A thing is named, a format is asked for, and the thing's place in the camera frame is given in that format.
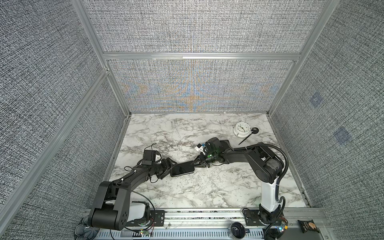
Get snack packet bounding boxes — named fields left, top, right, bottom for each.
left=298, top=220, right=320, bottom=234

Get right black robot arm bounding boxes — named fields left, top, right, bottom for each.
left=194, top=143, right=289, bottom=225

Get black round-head spoon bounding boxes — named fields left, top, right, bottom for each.
left=239, top=127, right=259, bottom=145

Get white round clock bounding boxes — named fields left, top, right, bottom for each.
left=233, top=122, right=251, bottom=139

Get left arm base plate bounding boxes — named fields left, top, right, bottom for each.
left=126, top=210, right=166, bottom=228

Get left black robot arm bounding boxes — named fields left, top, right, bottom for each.
left=88, top=158, right=177, bottom=231

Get aluminium front rail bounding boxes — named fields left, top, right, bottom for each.
left=95, top=208, right=337, bottom=240

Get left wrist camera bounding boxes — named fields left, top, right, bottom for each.
left=141, top=150, right=157, bottom=166

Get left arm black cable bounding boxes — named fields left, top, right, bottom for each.
left=109, top=187, right=157, bottom=240

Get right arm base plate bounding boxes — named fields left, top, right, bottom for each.
left=242, top=208, right=264, bottom=227

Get black fan left corner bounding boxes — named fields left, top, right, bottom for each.
left=74, top=216, right=100, bottom=240

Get right green circuit board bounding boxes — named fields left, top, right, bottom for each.
left=276, top=221, right=289, bottom=234

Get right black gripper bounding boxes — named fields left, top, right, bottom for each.
left=189, top=152, right=218, bottom=169

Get black phone front screen up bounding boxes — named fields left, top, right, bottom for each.
left=170, top=160, right=196, bottom=178

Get black screen purple phone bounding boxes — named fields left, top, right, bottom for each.
left=220, top=140, right=232, bottom=152

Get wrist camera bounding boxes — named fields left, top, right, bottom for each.
left=141, top=150, right=157, bottom=166
left=194, top=138, right=223, bottom=156

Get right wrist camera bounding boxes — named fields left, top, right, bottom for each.
left=194, top=138, right=223, bottom=156

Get black round knob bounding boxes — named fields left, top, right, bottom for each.
left=230, top=222, right=249, bottom=240

